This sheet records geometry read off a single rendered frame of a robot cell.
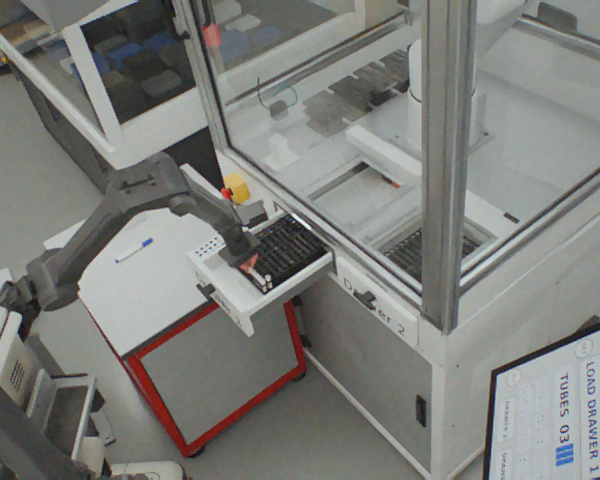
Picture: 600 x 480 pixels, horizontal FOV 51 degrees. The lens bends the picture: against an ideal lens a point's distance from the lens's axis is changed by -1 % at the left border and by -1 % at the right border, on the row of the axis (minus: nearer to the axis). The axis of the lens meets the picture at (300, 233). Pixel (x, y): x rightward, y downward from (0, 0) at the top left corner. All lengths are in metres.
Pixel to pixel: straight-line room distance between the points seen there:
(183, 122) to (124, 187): 1.31
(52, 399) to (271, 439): 1.16
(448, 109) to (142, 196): 0.54
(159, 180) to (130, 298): 0.89
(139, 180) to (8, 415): 0.44
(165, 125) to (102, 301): 0.72
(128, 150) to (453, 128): 1.51
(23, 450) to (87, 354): 1.97
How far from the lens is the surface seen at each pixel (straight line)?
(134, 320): 1.93
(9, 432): 0.96
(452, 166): 1.14
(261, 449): 2.47
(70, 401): 1.48
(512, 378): 1.38
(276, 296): 1.70
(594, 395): 1.21
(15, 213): 3.86
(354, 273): 1.66
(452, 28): 1.00
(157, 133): 2.40
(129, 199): 1.12
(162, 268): 2.04
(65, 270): 1.33
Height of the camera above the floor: 2.17
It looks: 44 degrees down
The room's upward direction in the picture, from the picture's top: 11 degrees counter-clockwise
